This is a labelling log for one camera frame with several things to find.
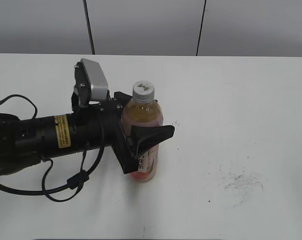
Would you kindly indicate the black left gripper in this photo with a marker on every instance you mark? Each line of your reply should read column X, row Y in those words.
column 99, row 125

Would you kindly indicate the oolong tea bottle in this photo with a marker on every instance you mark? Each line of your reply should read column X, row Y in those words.
column 141, row 112

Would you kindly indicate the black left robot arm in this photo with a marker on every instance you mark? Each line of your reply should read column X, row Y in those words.
column 24, row 143

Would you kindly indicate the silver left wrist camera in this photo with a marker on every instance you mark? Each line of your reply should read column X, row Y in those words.
column 91, row 84

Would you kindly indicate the white bottle cap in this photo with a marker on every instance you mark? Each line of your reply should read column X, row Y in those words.
column 143, row 92

